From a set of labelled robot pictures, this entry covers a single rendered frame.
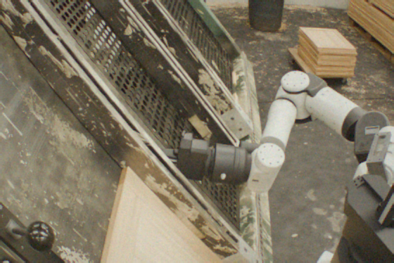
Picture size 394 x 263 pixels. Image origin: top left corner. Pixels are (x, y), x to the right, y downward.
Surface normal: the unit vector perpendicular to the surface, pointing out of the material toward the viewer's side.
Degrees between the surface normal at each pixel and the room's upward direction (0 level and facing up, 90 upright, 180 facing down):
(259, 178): 108
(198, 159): 90
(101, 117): 90
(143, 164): 90
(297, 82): 20
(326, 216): 0
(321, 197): 0
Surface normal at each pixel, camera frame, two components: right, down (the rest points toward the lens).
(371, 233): -0.86, 0.43
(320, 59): 0.15, 0.54
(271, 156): 0.14, -0.61
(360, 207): -0.07, -0.67
